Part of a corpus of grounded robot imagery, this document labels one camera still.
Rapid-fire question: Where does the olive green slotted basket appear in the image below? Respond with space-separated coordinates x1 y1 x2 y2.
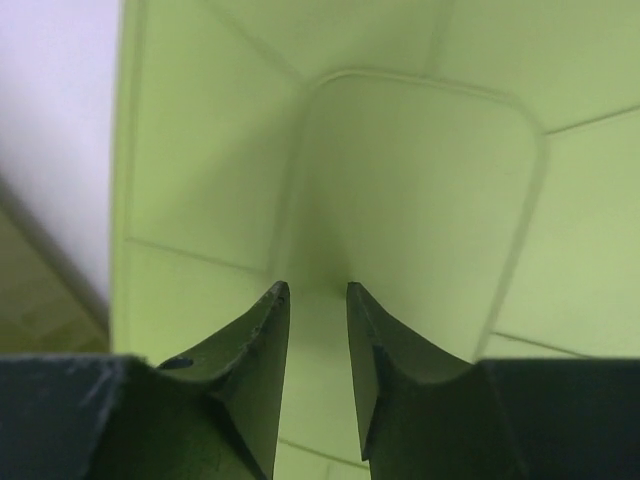
0 204 109 354

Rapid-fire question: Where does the lime green plastic basin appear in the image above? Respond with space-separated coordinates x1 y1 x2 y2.
110 1 639 479

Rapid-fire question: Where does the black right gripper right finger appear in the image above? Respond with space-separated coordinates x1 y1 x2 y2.
346 282 525 479

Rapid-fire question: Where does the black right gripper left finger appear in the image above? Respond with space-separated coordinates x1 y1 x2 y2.
94 281 290 479

